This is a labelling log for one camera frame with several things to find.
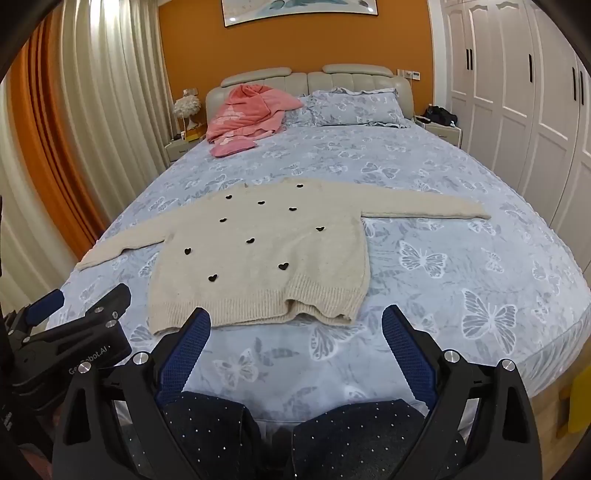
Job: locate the pink hoodie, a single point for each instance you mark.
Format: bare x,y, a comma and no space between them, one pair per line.
244,110

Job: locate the dark dotted pants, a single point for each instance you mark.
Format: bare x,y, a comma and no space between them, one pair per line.
351,443

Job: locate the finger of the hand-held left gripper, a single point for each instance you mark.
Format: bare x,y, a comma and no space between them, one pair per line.
44,308
111,300

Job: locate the black bag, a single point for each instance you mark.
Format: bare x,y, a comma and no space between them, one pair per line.
438,114

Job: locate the beige curtain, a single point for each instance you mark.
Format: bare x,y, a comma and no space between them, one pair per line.
27,221
115,92

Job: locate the white nightstand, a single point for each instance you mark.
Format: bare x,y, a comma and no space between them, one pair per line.
443,131
182,147

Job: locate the yellow object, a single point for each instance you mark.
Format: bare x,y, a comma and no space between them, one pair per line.
581,406

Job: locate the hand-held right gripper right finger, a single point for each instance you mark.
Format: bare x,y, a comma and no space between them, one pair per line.
407,350

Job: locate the framed wall painting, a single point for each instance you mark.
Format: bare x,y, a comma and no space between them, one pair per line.
295,11

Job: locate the orange curtain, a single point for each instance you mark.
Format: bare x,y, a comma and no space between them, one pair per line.
51,129

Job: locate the blue butterfly pillow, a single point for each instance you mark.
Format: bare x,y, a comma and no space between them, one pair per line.
360,108
298,115

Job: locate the blue butterfly bedspread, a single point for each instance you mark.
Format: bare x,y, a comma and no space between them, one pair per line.
438,240

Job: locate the folded pink garment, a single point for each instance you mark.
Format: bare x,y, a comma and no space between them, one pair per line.
231,147

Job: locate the beige sweater with black hearts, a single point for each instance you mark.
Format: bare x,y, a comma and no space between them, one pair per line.
258,258

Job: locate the white wall switch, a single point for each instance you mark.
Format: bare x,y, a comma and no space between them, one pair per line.
410,74

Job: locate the white wardrobe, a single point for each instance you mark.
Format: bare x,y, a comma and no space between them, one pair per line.
521,83

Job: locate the white feather table lamp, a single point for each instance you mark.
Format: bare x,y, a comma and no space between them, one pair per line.
187,106

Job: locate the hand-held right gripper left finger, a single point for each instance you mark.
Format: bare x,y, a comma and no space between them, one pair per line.
185,353

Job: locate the beige padded headboard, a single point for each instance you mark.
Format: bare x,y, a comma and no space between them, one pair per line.
295,81

